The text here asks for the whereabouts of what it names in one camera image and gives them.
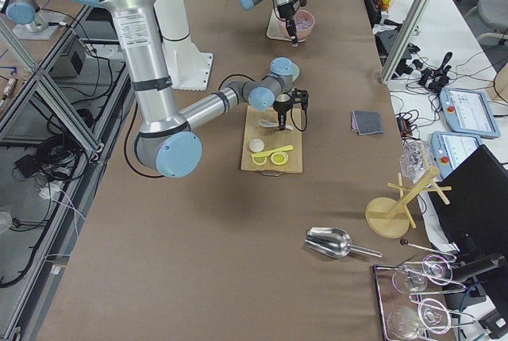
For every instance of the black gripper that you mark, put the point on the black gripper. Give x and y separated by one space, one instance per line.
286 12
280 109

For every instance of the clear ice cubes pile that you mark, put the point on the clear ice cubes pile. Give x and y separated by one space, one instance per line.
302 23

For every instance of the pink bowl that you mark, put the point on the pink bowl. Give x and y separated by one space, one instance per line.
301 35

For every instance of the green ceramic bowl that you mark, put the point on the green ceramic bowl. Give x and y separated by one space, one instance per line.
295 72

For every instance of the metal ice scoop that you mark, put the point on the metal ice scoop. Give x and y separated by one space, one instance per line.
335 243

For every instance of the clear plastic ice box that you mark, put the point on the clear plastic ice box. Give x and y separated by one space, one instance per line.
416 158

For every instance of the cream rabbit tray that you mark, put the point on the cream rabbit tray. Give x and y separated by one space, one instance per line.
276 30

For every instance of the yellow plastic knife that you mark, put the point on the yellow plastic knife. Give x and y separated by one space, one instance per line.
272 151

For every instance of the bamboo cutting board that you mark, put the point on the bamboo cutting board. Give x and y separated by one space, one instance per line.
273 138

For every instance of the yellow lemon slice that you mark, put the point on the yellow lemon slice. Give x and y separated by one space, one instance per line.
279 158
259 160

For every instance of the grey folded cloth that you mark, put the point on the grey folded cloth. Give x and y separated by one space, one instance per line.
366 122

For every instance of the wooden cup stand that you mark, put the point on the wooden cup stand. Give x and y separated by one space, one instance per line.
392 219

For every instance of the lower teach pendant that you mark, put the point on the lower teach pendant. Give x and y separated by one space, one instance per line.
450 149

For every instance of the teach pendant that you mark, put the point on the teach pendant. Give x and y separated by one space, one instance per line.
468 111
450 149

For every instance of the upper teach pendant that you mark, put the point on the upper teach pendant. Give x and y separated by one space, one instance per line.
468 111

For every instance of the black monitor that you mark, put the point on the black monitor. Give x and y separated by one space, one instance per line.
475 219

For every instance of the upper wine glass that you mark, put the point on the upper wine glass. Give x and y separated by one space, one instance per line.
415 276

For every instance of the wine glass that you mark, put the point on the wine glass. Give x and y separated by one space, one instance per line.
421 321
415 276

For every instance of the metal glass rack tray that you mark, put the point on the metal glass rack tray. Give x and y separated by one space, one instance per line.
388 298

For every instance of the lower wine glass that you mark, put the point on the lower wine glass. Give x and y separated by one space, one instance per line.
421 321

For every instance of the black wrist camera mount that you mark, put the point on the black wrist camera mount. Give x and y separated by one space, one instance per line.
300 97

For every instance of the metal cutting board handle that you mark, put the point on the metal cutting board handle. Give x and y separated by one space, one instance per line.
270 173

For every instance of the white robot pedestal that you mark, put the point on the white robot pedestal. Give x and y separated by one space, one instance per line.
188 67

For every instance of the aluminium frame post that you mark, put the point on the aluminium frame post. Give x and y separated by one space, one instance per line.
395 55

